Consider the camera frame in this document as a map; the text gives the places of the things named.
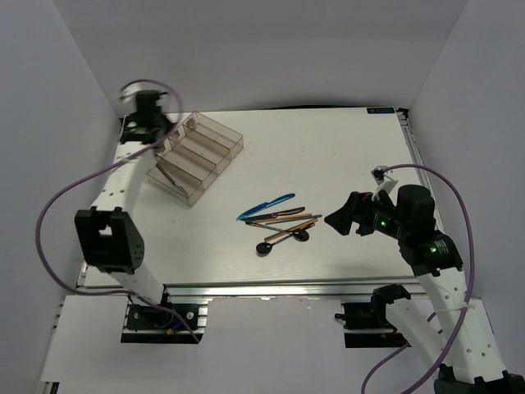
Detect black spoon right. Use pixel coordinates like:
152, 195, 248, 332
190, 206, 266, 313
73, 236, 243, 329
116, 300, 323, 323
285, 222, 315, 242

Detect black spoon left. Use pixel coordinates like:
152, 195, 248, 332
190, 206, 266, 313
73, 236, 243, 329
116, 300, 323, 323
255, 231, 297, 257

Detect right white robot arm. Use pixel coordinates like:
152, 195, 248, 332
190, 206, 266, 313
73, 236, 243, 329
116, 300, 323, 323
325, 185, 524, 393

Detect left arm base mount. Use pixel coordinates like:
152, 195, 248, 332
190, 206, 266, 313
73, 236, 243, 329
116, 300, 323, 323
121, 303, 207, 345

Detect orange black chopstick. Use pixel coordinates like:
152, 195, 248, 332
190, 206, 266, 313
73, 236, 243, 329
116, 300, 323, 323
245, 214, 312, 224

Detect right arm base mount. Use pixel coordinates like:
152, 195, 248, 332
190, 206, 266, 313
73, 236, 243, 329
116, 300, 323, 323
334, 302, 407, 349

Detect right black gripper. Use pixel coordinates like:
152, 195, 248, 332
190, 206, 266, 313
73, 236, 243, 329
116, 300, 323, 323
323, 189, 409, 240

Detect black knife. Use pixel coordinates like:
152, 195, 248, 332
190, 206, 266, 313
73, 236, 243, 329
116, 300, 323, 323
241, 207, 305, 222

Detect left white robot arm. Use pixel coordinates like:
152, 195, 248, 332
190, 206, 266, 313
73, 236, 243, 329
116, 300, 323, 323
75, 89, 174, 328

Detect white front cover board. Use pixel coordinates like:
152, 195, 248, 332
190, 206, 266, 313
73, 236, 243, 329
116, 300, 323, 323
42, 296, 425, 393

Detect blue knife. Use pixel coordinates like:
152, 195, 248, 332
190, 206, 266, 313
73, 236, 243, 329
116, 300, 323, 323
236, 193, 295, 221

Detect clear compartment organizer tray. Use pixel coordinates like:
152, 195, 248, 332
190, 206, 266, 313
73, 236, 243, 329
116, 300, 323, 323
148, 112, 244, 207

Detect right blue table sticker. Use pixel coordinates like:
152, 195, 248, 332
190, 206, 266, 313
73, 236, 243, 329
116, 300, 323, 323
366, 107, 396, 115

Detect orange chopstick lower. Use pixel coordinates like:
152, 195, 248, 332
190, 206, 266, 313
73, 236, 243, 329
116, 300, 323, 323
264, 218, 318, 241

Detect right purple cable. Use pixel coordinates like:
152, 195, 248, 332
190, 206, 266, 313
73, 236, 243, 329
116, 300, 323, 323
360, 163, 476, 394

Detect black spoon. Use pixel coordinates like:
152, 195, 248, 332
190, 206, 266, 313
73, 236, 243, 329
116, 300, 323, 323
255, 231, 297, 257
285, 222, 315, 242

